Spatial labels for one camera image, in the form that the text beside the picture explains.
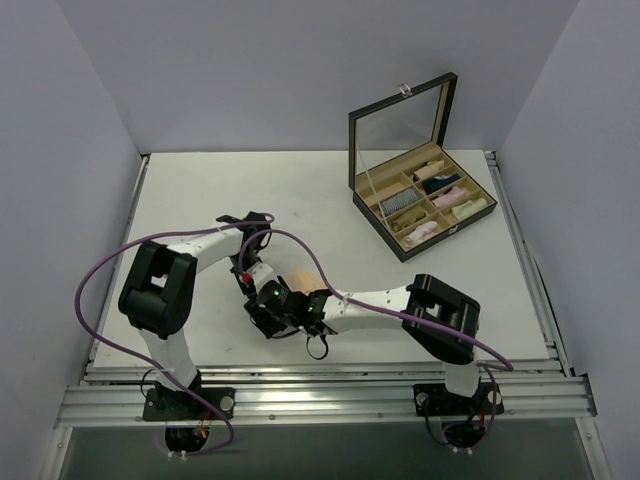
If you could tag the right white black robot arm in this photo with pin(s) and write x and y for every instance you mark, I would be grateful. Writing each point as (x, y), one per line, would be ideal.
(441, 319)

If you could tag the beige rolled cloth top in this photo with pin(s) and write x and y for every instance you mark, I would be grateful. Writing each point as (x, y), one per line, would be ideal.
(428, 170)

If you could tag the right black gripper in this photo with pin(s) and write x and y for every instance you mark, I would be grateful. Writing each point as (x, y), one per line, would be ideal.
(293, 320)

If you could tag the aluminium rail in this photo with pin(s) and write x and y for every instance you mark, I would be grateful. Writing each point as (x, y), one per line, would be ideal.
(532, 276)
(359, 402)

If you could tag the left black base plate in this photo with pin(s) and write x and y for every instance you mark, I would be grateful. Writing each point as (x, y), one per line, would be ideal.
(164, 405)

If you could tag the grey striped rolled cloth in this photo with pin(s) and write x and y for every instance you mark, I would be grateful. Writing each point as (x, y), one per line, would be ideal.
(399, 201)

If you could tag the beige underwear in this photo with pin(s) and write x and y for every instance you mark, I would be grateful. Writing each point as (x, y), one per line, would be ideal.
(301, 280)

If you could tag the cream rolled cloth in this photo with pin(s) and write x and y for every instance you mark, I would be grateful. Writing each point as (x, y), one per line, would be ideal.
(469, 208)

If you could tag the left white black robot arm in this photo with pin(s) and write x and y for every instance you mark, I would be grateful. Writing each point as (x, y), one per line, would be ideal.
(158, 292)

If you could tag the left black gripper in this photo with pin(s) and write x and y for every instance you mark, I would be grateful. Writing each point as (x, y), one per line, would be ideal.
(244, 280)

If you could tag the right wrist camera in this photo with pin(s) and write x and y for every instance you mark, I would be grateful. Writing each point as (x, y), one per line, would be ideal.
(261, 274)

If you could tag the navy rolled cloth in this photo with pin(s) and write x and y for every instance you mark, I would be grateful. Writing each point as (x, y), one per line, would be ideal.
(436, 183)

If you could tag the aluminium front rail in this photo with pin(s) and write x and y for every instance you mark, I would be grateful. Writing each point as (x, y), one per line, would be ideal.
(359, 402)

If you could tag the tan rolled cloth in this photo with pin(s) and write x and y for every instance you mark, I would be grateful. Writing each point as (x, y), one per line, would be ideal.
(408, 218)

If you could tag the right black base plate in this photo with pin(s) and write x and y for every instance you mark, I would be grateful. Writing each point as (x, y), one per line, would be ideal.
(434, 400)

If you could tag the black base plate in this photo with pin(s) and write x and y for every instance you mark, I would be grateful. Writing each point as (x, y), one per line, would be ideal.
(164, 405)
(434, 400)

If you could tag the white pink rolled cloth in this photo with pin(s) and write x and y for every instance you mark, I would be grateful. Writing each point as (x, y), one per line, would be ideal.
(421, 234)

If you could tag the black compartment storage box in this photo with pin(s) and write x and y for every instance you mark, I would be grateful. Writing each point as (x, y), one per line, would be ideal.
(388, 141)

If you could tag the right side aluminium rail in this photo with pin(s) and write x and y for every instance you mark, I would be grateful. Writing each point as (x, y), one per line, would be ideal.
(532, 276)

